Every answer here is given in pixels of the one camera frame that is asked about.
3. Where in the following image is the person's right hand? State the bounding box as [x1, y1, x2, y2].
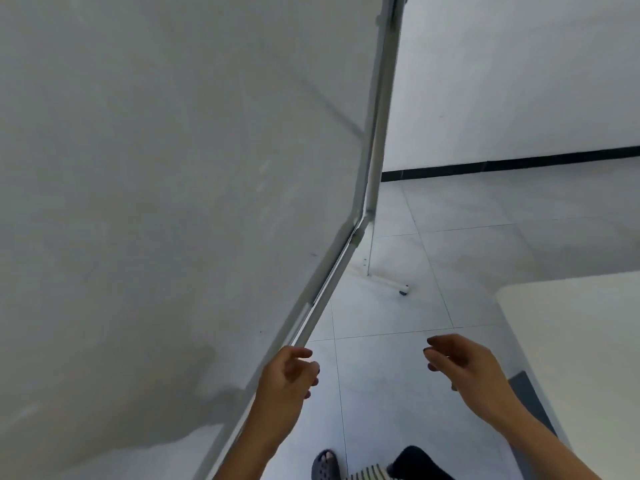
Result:
[422, 334, 507, 421]

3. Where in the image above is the person's left hand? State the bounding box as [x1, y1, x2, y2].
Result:
[254, 346, 321, 414]

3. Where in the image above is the person's right forearm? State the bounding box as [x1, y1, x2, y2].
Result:
[475, 395, 617, 480]

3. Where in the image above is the person's left forearm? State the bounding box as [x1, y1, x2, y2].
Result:
[212, 408, 303, 480]

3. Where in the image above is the grey-blue clog shoe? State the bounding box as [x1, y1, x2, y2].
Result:
[311, 449, 342, 480]

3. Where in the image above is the person's dark trouser leg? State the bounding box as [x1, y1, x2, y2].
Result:
[386, 446, 455, 480]

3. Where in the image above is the black white striped cloth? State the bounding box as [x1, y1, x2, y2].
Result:
[344, 464, 397, 480]

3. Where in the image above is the black baseboard strip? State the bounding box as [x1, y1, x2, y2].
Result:
[381, 146, 640, 182]

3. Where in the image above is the large white whiteboard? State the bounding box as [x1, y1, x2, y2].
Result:
[0, 0, 397, 480]

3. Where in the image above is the white wheeled whiteboard stand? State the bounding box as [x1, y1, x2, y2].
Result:
[349, 0, 412, 296]

